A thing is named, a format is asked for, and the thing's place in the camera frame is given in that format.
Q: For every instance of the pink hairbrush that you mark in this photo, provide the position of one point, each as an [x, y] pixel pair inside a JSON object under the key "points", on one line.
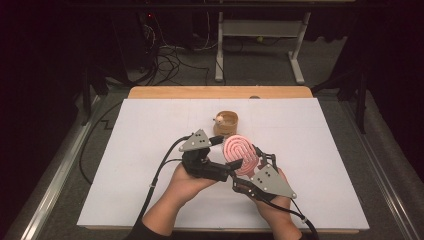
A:
{"points": [[238, 153]]}

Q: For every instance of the aluminium floor rail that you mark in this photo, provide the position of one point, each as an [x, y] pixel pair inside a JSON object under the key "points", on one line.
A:
{"points": [[383, 173], [56, 176]]}

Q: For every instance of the black stand legs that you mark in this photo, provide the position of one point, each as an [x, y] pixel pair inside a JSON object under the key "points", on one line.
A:
{"points": [[360, 100], [87, 96]]}

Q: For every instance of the small yellow-green ball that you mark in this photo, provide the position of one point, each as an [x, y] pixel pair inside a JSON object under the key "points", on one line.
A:
{"points": [[260, 39]]}

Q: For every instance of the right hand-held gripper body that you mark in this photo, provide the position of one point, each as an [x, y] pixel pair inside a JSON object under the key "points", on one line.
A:
{"points": [[271, 183]]}

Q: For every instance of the black equipment cabinet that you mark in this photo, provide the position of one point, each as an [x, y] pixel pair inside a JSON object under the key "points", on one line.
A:
{"points": [[131, 40]]}

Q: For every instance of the person's left hand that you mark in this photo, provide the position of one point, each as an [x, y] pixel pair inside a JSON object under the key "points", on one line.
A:
{"points": [[183, 190]]}

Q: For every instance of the wooden table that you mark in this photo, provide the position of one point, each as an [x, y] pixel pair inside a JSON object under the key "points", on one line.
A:
{"points": [[200, 92]]}

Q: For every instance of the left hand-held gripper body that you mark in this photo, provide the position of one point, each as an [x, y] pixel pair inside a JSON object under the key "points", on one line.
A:
{"points": [[200, 165]]}

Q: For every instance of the white metal stand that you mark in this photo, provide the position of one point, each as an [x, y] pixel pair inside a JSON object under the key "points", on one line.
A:
{"points": [[260, 28]]}

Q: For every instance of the white table cover sheet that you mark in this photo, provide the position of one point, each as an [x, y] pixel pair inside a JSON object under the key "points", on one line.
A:
{"points": [[133, 133]]}

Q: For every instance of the round wooden cup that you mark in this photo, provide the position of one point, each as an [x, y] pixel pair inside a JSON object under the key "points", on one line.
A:
{"points": [[230, 125]]}

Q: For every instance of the person's right hand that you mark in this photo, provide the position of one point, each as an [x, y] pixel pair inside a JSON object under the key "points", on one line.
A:
{"points": [[280, 216]]}

